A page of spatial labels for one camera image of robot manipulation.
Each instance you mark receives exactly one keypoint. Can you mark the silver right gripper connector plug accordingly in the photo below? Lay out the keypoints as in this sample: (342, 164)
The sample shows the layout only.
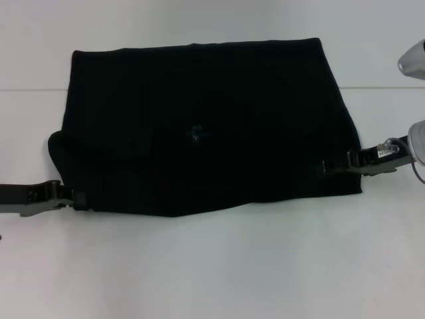
(386, 148)

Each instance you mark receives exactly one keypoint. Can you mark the black T-shirt with white print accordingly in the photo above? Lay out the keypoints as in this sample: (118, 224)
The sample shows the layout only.
(199, 133)

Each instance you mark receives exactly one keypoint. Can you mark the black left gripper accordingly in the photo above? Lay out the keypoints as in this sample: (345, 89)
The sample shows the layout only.
(15, 199)

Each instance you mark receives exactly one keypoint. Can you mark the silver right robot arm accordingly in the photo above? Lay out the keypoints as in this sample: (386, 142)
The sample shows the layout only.
(419, 143)

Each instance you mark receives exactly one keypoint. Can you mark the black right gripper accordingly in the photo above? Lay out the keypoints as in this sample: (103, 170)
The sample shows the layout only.
(385, 163)

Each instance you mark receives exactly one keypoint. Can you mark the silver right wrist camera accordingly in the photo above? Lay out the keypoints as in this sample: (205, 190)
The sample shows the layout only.
(413, 61)

